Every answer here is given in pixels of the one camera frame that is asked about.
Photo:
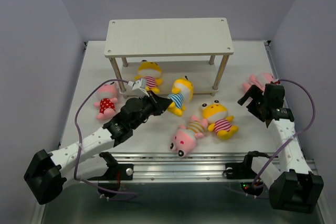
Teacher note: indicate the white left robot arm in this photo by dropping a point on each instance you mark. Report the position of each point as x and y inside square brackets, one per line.
[47, 173]

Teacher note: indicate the pink frog toy polka dots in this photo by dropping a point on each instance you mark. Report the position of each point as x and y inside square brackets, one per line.
[108, 97]

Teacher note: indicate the white two-tier shelf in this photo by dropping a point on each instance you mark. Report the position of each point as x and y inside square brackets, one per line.
[199, 47]

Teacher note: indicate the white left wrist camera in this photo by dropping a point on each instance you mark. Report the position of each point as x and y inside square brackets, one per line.
[138, 87]

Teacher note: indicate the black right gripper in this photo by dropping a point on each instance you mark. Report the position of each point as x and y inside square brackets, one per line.
[253, 92]

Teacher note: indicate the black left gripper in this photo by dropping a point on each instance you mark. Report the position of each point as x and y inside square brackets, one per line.
[159, 104]

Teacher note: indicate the aluminium front rail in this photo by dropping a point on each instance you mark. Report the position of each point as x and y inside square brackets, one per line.
[165, 167]

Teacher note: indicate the yellow frog toy pink stripes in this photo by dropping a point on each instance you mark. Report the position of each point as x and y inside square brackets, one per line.
[152, 73]

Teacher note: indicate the yellow frog toy blue stripes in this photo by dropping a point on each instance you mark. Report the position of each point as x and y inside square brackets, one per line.
[182, 93]

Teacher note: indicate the pink frog toy orange stripes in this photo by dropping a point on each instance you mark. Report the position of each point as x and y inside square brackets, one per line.
[185, 138]

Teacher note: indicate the yellow frog toy red stripes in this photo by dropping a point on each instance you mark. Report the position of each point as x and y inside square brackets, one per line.
[218, 119]

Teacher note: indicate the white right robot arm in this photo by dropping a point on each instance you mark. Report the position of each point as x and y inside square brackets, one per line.
[291, 183]

